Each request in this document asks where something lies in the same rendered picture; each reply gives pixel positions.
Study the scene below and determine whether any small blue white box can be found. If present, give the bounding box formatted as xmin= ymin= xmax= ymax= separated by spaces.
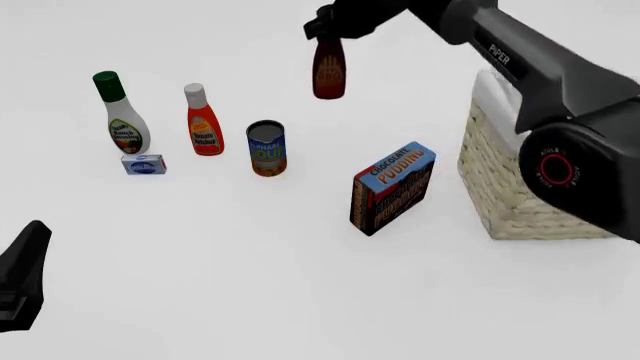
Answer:
xmin=120 ymin=153 xmax=169 ymax=177

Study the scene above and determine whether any white ranch dressing bottle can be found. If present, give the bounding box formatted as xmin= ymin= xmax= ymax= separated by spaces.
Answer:
xmin=91 ymin=70 xmax=152 ymax=156

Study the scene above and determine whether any blue alphabet soup can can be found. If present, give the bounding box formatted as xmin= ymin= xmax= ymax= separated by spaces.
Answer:
xmin=245 ymin=119 xmax=288 ymax=178

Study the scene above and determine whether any cream woven basket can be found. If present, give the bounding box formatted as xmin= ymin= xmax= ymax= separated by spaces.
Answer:
xmin=456 ymin=68 xmax=622 ymax=241

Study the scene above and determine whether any chocolate pudding box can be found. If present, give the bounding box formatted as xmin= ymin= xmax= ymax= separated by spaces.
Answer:
xmin=349 ymin=141 xmax=437 ymax=237

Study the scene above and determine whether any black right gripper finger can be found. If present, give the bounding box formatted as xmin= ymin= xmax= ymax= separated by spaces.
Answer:
xmin=302 ymin=18 xmax=333 ymax=41

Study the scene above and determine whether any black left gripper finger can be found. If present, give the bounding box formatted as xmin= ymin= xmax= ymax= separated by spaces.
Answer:
xmin=0 ymin=219 xmax=53 ymax=297

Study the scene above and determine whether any red tomato ketchup bottle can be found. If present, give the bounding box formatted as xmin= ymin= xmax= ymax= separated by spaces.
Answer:
xmin=183 ymin=82 xmax=226 ymax=157

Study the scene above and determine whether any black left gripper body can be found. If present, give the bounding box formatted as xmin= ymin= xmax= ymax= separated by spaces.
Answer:
xmin=0 ymin=285 xmax=45 ymax=333

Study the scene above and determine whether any dark red bbq sauce bottle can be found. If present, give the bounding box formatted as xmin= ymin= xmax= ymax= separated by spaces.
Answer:
xmin=312 ymin=37 xmax=348 ymax=101

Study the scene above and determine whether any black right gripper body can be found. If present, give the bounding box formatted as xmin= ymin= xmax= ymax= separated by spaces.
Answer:
xmin=314 ymin=3 xmax=357 ymax=40

